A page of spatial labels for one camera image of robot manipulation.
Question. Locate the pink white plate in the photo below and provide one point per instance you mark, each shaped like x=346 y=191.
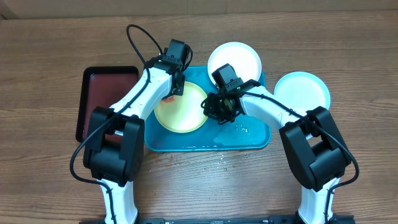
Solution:
x=244 y=60

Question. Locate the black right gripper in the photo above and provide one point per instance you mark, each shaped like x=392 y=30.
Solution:
x=212 y=112

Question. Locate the green red sponge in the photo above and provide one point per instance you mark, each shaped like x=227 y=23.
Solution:
x=169 y=99

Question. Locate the light blue plate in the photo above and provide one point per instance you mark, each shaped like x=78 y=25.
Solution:
x=304 y=90

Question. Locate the teal plastic tray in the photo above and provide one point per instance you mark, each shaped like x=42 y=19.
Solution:
x=245 y=132

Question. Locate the dark red tray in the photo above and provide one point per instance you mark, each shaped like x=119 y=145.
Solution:
x=102 y=86

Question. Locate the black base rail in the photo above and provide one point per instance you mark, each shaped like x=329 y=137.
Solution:
x=274 y=219

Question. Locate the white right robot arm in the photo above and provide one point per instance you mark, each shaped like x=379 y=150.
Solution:
x=316 y=152

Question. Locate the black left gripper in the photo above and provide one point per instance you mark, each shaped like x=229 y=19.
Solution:
x=179 y=91

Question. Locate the yellow plate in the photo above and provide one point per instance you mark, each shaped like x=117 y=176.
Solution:
x=185 y=114

